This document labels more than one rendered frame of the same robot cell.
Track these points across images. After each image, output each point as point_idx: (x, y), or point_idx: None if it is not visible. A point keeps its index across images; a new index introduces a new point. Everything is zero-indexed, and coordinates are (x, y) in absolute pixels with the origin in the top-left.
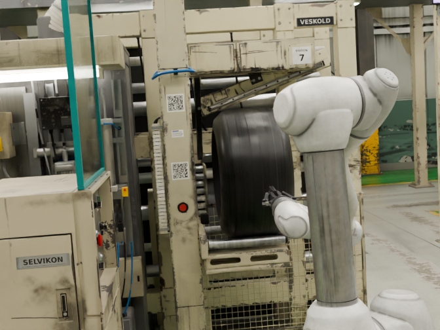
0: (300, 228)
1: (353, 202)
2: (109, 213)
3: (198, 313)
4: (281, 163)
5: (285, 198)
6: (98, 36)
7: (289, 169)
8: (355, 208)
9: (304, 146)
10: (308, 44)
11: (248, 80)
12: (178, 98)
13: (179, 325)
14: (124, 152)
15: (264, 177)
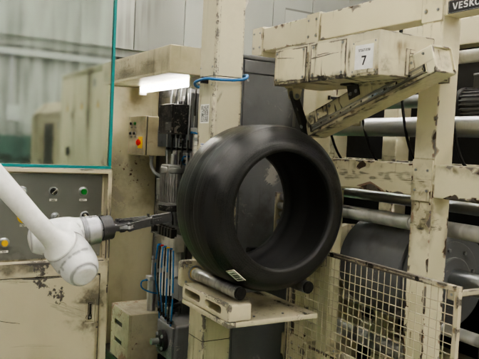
0: (28, 241)
1: (24, 222)
2: (105, 208)
3: (198, 348)
4: (203, 190)
5: (87, 216)
6: (163, 46)
7: (210, 201)
8: (33, 231)
9: None
10: (371, 40)
11: (347, 93)
12: (206, 109)
13: (187, 353)
14: None
15: (189, 204)
